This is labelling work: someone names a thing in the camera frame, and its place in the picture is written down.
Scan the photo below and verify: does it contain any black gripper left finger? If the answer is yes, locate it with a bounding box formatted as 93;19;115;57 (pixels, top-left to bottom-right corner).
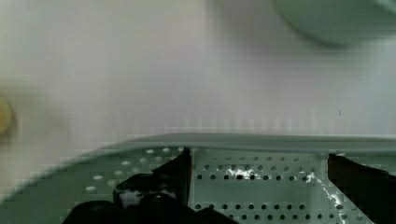
63;148;238;224

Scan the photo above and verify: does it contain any mint green strainer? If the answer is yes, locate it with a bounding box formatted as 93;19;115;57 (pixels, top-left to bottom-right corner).
1;134;395;224

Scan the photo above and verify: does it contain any mint green cup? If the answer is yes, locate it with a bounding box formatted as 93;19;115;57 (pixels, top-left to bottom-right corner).
273;0;396;46

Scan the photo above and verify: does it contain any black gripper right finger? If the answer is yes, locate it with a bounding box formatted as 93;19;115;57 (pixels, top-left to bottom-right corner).
327;154;396;224

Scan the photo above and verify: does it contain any peeled toy banana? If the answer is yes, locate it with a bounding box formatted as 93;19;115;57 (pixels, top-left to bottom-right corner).
0;97;13;136

